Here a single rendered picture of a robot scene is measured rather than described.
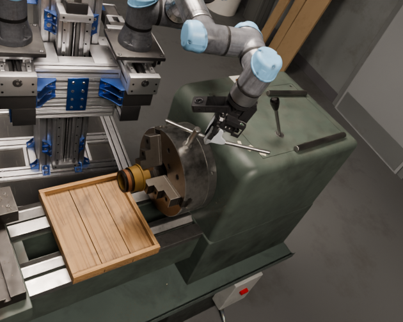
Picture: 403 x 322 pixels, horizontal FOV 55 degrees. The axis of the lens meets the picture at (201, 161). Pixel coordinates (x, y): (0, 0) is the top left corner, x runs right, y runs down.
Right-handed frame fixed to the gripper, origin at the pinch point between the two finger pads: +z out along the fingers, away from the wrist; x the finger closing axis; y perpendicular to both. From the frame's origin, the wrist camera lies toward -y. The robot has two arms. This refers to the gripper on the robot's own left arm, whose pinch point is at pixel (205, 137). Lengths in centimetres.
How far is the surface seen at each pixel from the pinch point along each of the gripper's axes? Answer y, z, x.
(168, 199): -2.7, 17.4, -14.8
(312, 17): 110, 96, 302
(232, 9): 47, 182, 399
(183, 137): -5.2, 6.6, 2.2
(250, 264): 54, 70, -1
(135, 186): -13.5, 20.0, -13.0
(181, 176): -1.8, 10.5, -9.5
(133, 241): -6.6, 38.7, -22.5
